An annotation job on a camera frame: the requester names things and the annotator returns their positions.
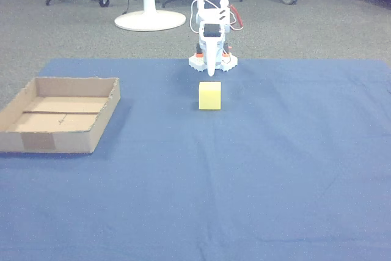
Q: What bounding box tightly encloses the yellow cube block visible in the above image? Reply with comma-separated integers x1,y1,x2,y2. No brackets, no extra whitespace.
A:
199,81,222,111

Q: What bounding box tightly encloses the shallow cardboard box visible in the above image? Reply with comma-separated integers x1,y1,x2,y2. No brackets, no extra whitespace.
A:
0,76,121,154

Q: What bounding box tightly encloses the blue cloth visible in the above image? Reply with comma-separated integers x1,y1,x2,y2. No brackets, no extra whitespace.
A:
0,58,391,261

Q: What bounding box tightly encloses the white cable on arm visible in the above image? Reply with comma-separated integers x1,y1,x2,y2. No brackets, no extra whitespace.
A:
189,0,201,34

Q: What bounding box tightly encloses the red cable on arm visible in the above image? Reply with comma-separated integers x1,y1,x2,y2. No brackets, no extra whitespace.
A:
228,4,245,32

